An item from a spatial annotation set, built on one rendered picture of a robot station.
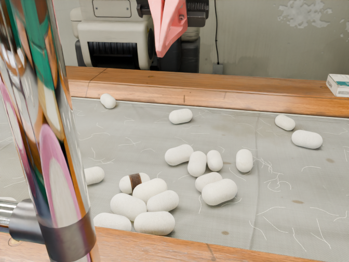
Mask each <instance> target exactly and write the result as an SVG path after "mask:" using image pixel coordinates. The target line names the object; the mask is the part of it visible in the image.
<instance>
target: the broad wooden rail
mask: <svg viewBox="0 0 349 262"><path fill-rule="evenodd" d="M65 67H66V73H67V76H68V82H69V88H70V93H71V97H75V98H89V99H100V98H101V96H102V95H103V94H110V95H111V96H112V97H113V98H114V99H115V100H116V101H129V102H142V103H155V104H169V105H177V106H190V107H203V108H217V109H230V110H244V111H257V112H270V113H283V114H297V115H310V116H324V117H337V118H345V119H349V97H336V96H335V95H334V94H333V93H332V91H331V90H330V89H329V88H328V86H327V85H326V82H327V81H318V80H300V79H290V78H272V77H255V76H237V75H219V74H201V73H183V72H165V71H148V70H130V69H112V68H94V67H76V66H65Z"/></svg>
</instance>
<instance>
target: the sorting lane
mask: <svg viewBox="0 0 349 262"><path fill-rule="evenodd" d="M71 99H72V105H73V110H74V116H75V122H76V127H77V133H78V138H79V144H80V150H81V154H82V159H83V165H84V169H87V168H91V167H95V166H97V167H100V168H102V169H103V170H104V178H103V179H102V181H100V182H98V183H95V184H90V185H87V188H88V193H89V199H90V205H91V210H92V216H93V219H94V218H95V217H96V216H97V215H98V214H101V213H110V214H115V213H113V211H112V210H111V206H110V204H111V199H112V198H113V197H114V196H115V195H117V194H119V193H123V192H122V191H121V190H120V188H119V182H120V180H121V179H122V178H123V177H125V176H128V175H131V174H136V173H145V174H147V175H148V176H149V178H150V180H152V179H155V178H160V179H162V180H164V181H165V182H166V184H167V190H171V191H174V192H175V193H176V194H177V195H178V197H179V204H178V206H177V207H176V208H174V209H172V210H170V211H168V212H169V213H170V214H171V215H172V216H173V217H174V220H175V226H174V229H173V230H172V231H171V232H170V233H169V234H167V235H160V236H163V237H170V238H176V239H183V240H190V241H196V242H203V243H210V244H216V245H223V246H230V247H236V248H243V249H247V250H254V251H260V252H267V253H274V254H281V255H287V256H294V257H301V258H307V259H314V260H321V261H327V262H349V119H345V118H337V117H324V116H310V115H297V114H283V113H270V112H257V111H244V110H230V109H217V108H203V107H190V106H177V105H169V104H155V103H142V102H129V101H116V105H115V107H114V108H111V109H108V108H106V107H105V106H104V105H103V104H102V103H101V101H100V99H89V98H75V97H71ZM180 109H189V110H191V112H192V115H193V116H192V119H191V120H190V121H189V122H185V123H179V124H174V123H172V122H171V121H170V119H169V115H170V113H171V112H172V111H174V110H180ZM278 115H285V116H287V117H289V118H291V119H293V120H294V122H295V127H294V129H293V130H285V129H283V128H281V127H279V126H277V125H276V123H275V118H276V117H277V116H278ZM297 130H304V131H308V132H314V133H317V134H319V135H320V136H321V137H322V139H323V143H322V145H321V146H320V147H319V148H316V149H311V148H306V147H302V146H297V145H295V144H294V143H293V142H292V138H291V137H292V134H293V133H294V132H295V131H297ZM181 145H189V146H191V147H192V148H193V151H194V152H195V151H201V152H203V153H204V154H205V155H206V156H207V153H208V152H209V151H211V150H216V151H218V152H219V153H220V155H221V158H222V161H223V166H222V168H221V169H220V170H219V171H217V172H216V173H219V174H220V175H221V176H222V179H230V180H232V181H234V182H235V183H236V185H237V193H236V195H235V197H234V198H232V199H231V200H228V201H225V202H222V203H220V204H218V205H209V204H207V203H206V202H205V201H204V200H203V198H202V193H201V192H200V191H198V190H197V189H196V187H195V181H196V179H197V178H198V177H194V176H192V175H191V174H190V173H189V172H188V169H187V166H188V164H189V161H186V162H183V163H180V164H178V165H175V166H172V165H169V164H168V163H167V162H166V160H165V154H166V152H167V151H168V150H169V149H171V148H175V147H178V146H181ZM241 149H247V150H249V151H250V152H251V153H252V158H253V167H252V169H251V170H250V171H248V172H245V173H244V172H241V171H239V170H238V169H237V167H236V155H237V153H238V151H239V150H241ZM212 172H214V171H212V170H210V169H209V167H208V164H207V163H206V169H205V172H204V173H203V174H202V175H205V174H209V173H212ZM0 197H10V198H14V199H15V200H16V201H18V202H21V201H22V200H24V199H30V198H31V197H30V194H29V191H28V188H27V185H26V182H25V179H24V175H23V171H22V168H21V165H20V162H19V158H18V155H17V152H16V149H15V145H14V142H13V139H12V136H11V133H10V129H9V126H8V123H7V120H6V116H5V112H4V109H3V106H2V103H1V99H0Z"/></svg>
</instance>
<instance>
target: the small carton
mask: <svg viewBox="0 0 349 262"><path fill-rule="evenodd" d="M326 85H327V86H328V88H329V89H330V90H331V91H332V93H333V94H334V95H335V96H336V97H349V75H341V74H328V78H327V82H326Z"/></svg>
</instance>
